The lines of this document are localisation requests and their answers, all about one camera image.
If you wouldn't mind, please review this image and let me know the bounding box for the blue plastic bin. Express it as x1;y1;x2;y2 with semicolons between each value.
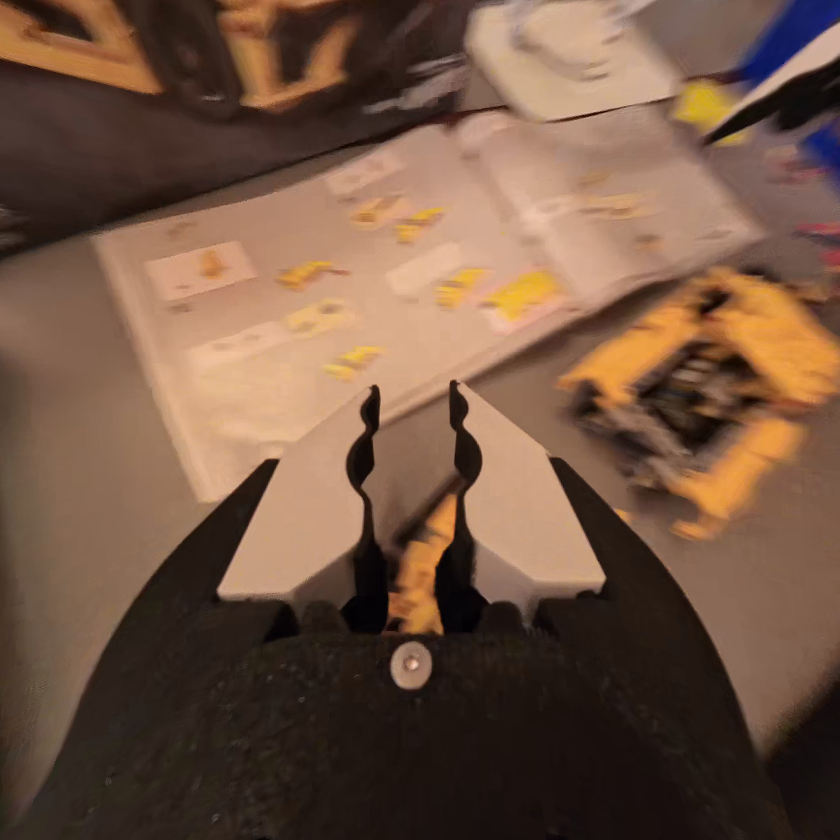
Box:
738;0;840;172

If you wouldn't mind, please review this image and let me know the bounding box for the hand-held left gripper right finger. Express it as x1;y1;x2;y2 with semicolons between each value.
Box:
436;381;606;634

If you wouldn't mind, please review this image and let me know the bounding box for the pile of yellow brick parts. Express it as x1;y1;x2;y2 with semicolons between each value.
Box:
387;492;460;634

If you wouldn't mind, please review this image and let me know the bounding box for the yellow sticky note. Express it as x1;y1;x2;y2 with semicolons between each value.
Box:
672;79;749;145

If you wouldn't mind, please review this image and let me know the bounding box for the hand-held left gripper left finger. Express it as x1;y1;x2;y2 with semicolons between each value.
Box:
217;386;388;634

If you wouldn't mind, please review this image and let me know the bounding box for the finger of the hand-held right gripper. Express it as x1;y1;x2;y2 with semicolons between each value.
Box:
702;26;840;145

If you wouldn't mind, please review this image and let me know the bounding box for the yellow brick car model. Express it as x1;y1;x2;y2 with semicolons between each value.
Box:
558;266;840;542

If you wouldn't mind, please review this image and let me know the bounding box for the grey desk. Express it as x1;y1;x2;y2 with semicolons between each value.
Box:
0;0;840;756

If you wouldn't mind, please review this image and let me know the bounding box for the white stand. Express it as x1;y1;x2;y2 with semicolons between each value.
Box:
466;0;683;122

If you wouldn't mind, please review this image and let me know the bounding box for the instruction booklet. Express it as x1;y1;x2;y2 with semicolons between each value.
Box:
92;108;765;503

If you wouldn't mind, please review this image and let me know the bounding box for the black brick beam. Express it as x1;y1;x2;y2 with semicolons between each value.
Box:
392;474;463;542

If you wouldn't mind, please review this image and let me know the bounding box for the dark toy set box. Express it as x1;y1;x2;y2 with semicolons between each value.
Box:
0;0;473;257

